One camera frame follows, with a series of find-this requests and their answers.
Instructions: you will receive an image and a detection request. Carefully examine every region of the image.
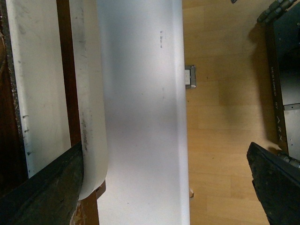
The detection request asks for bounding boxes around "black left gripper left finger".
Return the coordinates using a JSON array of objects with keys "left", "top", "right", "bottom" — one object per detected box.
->
[{"left": 0, "top": 142, "right": 84, "bottom": 225}]

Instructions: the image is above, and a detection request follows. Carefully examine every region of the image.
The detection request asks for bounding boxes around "metal floor power socket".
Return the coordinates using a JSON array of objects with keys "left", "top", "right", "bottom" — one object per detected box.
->
[{"left": 185, "top": 65, "right": 196, "bottom": 89}]

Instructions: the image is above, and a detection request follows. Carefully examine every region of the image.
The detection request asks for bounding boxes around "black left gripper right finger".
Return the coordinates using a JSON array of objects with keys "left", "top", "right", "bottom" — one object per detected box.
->
[{"left": 247, "top": 142, "right": 300, "bottom": 225}]

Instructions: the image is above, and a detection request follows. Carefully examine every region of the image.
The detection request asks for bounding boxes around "dark brown wooden cabinet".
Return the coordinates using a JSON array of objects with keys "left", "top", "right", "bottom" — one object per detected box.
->
[{"left": 0, "top": 0, "right": 105, "bottom": 225}]

